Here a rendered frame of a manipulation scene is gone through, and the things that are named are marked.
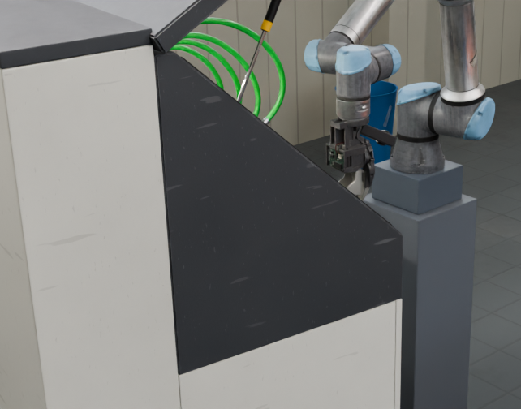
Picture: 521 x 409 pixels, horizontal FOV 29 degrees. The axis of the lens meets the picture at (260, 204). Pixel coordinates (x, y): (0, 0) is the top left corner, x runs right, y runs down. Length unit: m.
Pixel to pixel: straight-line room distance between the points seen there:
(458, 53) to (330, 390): 0.91
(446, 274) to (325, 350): 0.74
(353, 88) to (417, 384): 1.09
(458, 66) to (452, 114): 0.13
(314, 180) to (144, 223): 0.39
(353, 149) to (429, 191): 0.59
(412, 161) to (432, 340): 0.53
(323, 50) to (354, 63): 0.18
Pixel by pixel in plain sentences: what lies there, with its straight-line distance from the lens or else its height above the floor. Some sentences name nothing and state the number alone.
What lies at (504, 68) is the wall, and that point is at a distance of 7.16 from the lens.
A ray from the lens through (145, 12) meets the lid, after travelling 1.92.
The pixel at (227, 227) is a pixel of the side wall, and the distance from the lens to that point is 2.01.
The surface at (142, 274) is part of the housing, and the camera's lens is 1.95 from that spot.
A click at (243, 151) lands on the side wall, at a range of 1.98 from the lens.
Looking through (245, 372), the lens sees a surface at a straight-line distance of 2.18.
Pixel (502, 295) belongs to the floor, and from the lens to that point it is 4.17.
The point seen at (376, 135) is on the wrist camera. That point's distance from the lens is 2.31.
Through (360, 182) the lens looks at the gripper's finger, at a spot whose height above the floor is 1.05.
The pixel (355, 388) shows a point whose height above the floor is 0.60.
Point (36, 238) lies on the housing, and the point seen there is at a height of 1.16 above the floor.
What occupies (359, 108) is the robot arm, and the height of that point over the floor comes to 1.23.
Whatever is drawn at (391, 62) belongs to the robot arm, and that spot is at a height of 1.31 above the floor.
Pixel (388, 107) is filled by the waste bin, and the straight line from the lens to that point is 5.42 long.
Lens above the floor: 1.87
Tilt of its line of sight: 22 degrees down
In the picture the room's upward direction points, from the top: 2 degrees counter-clockwise
